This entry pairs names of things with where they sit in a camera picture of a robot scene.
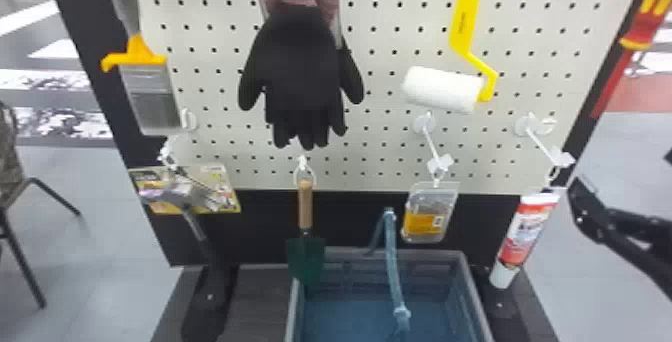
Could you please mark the white pegboard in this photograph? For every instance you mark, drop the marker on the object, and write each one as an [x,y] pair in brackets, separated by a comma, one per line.
[525,44]

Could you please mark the clear packet with yellow label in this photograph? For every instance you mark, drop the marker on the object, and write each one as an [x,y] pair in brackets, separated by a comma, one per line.
[426,218]

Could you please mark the red and yellow hand tool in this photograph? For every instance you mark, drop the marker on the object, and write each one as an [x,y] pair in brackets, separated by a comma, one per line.
[648,24]

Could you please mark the pair of black gloves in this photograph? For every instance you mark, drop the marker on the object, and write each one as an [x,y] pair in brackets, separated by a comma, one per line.
[299,71]

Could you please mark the black chair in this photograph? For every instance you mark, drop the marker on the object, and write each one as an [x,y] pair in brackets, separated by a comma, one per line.
[13,186]

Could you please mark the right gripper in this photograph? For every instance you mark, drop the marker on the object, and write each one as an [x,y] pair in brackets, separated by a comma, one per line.
[643,244]

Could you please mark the blue basket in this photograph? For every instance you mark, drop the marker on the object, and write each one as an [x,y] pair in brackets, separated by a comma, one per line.
[367,318]

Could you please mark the hammer on yellow card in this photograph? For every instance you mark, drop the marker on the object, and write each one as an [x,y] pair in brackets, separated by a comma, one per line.
[181,192]

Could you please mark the white and red tube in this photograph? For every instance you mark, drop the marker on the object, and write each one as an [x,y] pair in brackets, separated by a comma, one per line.
[525,234]

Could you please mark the yellow paint roller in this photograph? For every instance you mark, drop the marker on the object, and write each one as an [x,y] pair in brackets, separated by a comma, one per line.
[441,88]

